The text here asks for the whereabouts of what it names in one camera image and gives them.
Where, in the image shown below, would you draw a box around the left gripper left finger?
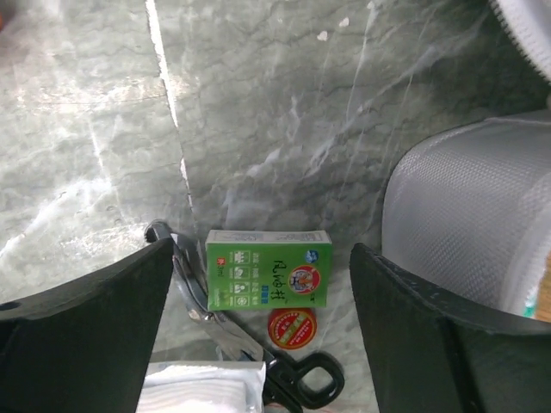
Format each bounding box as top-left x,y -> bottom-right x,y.
1,239 -> 173,412

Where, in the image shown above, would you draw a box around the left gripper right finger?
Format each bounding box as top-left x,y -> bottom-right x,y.
350,243 -> 550,413

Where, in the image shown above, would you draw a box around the white gauze packet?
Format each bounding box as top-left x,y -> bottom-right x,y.
136,361 -> 266,413

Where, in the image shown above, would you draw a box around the black handled scissors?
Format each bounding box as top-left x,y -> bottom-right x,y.
144,219 -> 345,412

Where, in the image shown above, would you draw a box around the small red balm tin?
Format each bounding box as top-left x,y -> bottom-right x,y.
268,308 -> 318,350

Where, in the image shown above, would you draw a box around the green medicine box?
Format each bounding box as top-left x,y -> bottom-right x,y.
205,230 -> 333,311

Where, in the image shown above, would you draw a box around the grey medicine kit case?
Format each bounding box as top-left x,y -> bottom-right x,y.
381,0 -> 551,322

